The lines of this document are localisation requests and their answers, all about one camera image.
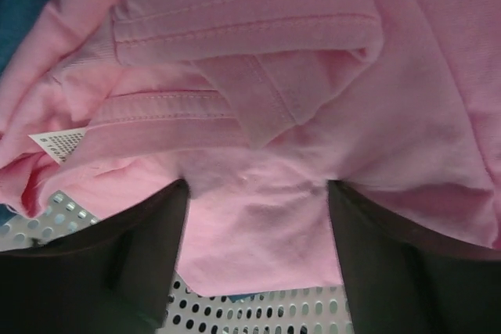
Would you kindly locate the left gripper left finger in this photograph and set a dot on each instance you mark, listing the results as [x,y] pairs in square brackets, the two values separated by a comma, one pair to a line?
[111,277]

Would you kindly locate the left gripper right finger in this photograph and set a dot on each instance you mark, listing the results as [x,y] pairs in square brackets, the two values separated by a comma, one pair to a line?
[400,277]

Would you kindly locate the pink towel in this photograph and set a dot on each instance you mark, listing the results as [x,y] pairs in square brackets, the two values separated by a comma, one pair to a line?
[257,104]

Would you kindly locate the white perforated plastic basket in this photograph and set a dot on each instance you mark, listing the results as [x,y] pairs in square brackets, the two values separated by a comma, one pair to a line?
[313,310]

